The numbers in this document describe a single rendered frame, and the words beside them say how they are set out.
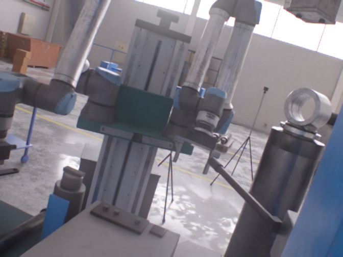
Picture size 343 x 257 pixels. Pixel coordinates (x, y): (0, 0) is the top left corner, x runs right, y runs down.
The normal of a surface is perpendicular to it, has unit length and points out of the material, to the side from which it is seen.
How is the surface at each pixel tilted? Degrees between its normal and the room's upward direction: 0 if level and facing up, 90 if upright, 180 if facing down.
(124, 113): 90
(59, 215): 90
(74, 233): 0
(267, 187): 90
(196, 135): 66
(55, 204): 90
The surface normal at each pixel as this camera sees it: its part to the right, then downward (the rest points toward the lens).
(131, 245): 0.29, -0.94
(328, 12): 0.51, 0.29
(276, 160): -0.67, -0.08
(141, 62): 0.19, 0.22
